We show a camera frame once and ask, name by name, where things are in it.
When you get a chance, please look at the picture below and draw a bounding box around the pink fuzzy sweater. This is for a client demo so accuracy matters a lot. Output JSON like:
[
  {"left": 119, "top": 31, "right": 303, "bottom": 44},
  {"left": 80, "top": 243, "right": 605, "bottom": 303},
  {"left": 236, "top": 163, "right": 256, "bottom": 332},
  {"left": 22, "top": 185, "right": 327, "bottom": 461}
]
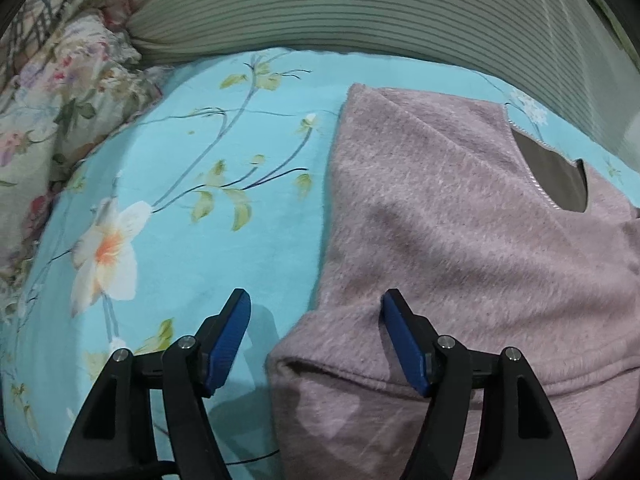
[{"left": 267, "top": 82, "right": 640, "bottom": 480}]

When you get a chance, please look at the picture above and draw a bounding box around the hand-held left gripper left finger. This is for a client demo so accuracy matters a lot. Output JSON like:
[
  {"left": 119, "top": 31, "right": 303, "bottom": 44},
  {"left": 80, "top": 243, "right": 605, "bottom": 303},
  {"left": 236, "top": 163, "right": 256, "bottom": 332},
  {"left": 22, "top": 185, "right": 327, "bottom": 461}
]
[{"left": 56, "top": 288, "right": 252, "bottom": 480}]

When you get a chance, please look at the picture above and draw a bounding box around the plaid checked quilt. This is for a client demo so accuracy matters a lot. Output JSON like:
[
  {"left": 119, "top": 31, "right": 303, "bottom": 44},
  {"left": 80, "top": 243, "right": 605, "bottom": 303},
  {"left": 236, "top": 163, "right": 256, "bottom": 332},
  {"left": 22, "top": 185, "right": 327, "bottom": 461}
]
[{"left": 4, "top": 0, "right": 121, "bottom": 63}]

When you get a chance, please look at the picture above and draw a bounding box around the floral ruffled quilt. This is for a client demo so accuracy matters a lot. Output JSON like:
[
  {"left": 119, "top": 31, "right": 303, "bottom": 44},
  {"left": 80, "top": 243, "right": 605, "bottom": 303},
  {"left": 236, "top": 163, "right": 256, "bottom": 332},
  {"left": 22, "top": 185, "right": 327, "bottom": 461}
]
[{"left": 0, "top": 0, "right": 173, "bottom": 311}]

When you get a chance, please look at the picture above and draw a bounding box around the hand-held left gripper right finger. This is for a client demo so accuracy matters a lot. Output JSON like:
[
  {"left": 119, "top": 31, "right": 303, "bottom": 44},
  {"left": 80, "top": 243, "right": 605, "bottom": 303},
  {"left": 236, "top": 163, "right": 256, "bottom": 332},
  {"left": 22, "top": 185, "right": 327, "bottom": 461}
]
[{"left": 381, "top": 288, "right": 579, "bottom": 480}]

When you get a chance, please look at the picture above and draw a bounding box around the green striped pillow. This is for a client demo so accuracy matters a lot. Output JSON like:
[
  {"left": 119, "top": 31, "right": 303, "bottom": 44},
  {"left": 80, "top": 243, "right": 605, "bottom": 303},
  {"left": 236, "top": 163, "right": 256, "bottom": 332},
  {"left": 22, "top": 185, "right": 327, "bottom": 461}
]
[{"left": 125, "top": 0, "right": 637, "bottom": 161}]

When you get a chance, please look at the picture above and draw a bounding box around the blue floral bedsheet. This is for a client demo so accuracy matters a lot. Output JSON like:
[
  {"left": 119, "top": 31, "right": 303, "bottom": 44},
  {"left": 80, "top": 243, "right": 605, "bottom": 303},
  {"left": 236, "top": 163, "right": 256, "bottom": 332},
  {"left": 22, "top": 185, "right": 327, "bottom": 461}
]
[{"left": 0, "top": 47, "right": 640, "bottom": 480}]

